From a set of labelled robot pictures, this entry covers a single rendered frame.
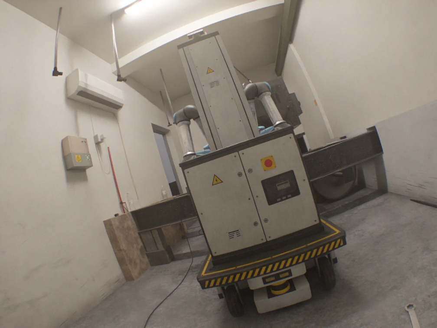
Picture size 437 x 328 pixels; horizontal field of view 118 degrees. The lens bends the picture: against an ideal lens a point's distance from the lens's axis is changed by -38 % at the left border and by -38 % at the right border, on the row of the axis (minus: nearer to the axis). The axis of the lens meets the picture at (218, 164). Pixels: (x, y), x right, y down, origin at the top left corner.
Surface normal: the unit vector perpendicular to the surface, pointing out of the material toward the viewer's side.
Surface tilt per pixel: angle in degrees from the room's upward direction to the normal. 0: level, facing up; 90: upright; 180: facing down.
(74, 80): 90
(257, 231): 90
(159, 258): 90
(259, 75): 90
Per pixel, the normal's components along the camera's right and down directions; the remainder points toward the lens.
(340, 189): -0.18, 0.00
